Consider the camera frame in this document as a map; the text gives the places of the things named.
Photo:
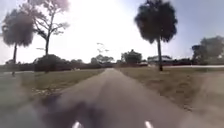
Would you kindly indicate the distant row of trees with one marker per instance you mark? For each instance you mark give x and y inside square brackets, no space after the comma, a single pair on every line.
[100,61]

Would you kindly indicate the grey paved path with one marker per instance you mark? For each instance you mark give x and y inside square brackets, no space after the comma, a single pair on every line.
[113,96]

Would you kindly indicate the low pale building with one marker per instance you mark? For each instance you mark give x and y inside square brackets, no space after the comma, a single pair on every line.
[160,59]

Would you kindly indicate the dry grass field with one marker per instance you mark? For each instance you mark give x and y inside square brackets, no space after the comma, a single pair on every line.
[166,83]

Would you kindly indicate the dry grass strip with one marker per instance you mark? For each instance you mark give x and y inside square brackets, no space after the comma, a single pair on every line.
[56,81]

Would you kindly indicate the tall palm tree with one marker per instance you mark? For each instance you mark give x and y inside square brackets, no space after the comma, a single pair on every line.
[156,23]

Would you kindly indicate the dark bush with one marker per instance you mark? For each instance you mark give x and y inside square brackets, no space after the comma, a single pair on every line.
[49,63]

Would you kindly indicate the bare-branched tree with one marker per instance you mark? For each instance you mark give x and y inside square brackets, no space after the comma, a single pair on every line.
[47,40]

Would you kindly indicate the robot's own part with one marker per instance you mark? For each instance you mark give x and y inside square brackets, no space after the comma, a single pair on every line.
[148,125]
[76,125]

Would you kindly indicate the clump of dark trees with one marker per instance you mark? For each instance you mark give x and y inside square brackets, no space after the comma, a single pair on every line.
[209,50]

